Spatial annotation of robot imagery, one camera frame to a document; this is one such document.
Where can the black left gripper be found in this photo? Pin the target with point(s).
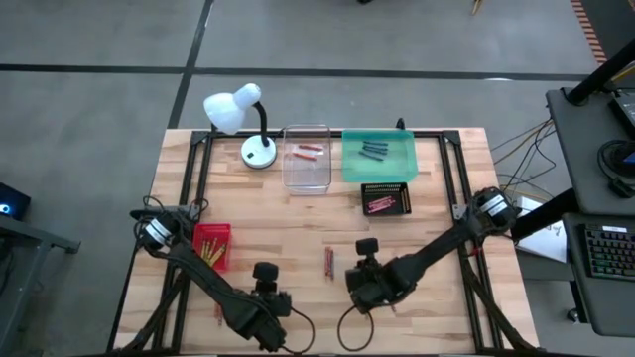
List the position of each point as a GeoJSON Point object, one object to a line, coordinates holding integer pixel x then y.
{"type": "Point", "coordinates": [273, 303]}

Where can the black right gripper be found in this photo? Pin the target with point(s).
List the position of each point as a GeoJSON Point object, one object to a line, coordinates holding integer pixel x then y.
{"type": "Point", "coordinates": [369, 287]}

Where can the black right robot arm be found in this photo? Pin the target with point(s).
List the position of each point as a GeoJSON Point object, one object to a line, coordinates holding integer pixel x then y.
{"type": "Point", "coordinates": [436, 248]}

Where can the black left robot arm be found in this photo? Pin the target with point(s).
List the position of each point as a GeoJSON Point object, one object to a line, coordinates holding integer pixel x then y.
{"type": "Point", "coordinates": [208, 282]}

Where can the red plastic basket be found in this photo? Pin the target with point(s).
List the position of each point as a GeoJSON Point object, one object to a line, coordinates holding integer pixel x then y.
{"type": "Point", "coordinates": [223, 230]}

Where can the black plastic basket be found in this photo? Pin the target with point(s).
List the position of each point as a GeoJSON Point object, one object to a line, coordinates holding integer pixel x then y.
{"type": "Point", "coordinates": [384, 191]}

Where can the teal plastic tray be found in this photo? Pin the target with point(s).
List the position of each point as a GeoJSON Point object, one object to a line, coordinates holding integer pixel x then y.
{"type": "Point", "coordinates": [397, 168]}

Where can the clear plastic container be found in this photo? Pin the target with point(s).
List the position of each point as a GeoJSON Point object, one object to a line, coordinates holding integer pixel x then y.
{"type": "Point", "coordinates": [307, 178]}

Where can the black clamp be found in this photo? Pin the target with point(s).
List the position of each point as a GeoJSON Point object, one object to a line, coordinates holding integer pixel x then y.
{"type": "Point", "coordinates": [400, 124]}

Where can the white paper sheet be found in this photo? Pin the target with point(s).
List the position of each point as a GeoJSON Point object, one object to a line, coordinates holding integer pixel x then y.
{"type": "Point", "coordinates": [543, 243]}

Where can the white desk lamp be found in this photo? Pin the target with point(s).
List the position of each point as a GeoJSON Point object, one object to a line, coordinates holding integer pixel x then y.
{"type": "Point", "coordinates": [223, 111]}

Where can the black caster wheel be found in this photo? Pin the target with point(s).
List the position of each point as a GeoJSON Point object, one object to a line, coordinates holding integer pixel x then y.
{"type": "Point", "coordinates": [573, 315]}

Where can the grey keyboard shelf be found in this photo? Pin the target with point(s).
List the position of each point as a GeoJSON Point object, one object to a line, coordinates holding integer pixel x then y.
{"type": "Point", "coordinates": [610, 307]}

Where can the grey metal cart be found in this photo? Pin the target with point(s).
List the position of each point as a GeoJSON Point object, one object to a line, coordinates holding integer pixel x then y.
{"type": "Point", "coordinates": [39, 233]}

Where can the black backlit keyboard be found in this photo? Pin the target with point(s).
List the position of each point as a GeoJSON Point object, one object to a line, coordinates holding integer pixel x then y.
{"type": "Point", "coordinates": [612, 253]}

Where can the grey desk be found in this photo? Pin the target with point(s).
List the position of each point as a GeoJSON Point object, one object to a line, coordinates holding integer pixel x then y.
{"type": "Point", "coordinates": [580, 149]}

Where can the black headphones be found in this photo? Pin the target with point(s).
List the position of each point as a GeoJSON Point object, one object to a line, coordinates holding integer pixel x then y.
{"type": "Point", "coordinates": [619, 188]}

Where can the black device with blue light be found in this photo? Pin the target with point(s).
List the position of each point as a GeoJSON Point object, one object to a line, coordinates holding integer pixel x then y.
{"type": "Point", "coordinates": [17, 201]}

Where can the yellow stand leg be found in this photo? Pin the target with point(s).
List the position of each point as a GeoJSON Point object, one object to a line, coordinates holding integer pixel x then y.
{"type": "Point", "coordinates": [477, 6]}

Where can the black pole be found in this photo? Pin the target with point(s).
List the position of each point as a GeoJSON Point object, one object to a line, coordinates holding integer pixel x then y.
{"type": "Point", "coordinates": [595, 79]}

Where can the black laptop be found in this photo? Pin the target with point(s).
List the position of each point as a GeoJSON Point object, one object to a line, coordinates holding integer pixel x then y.
{"type": "Point", "coordinates": [626, 111]}

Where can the orange black striped strip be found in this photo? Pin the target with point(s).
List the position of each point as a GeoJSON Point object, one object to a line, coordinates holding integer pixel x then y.
{"type": "Point", "coordinates": [590, 35]}

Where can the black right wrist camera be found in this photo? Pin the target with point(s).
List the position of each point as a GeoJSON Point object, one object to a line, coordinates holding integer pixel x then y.
{"type": "Point", "coordinates": [367, 246]}

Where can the grey metal bracket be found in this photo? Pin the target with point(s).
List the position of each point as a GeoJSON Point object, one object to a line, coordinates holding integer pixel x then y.
{"type": "Point", "coordinates": [459, 212]}

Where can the black metal table frame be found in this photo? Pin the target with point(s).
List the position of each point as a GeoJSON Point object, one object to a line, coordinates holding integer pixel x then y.
{"type": "Point", "coordinates": [450, 136]}

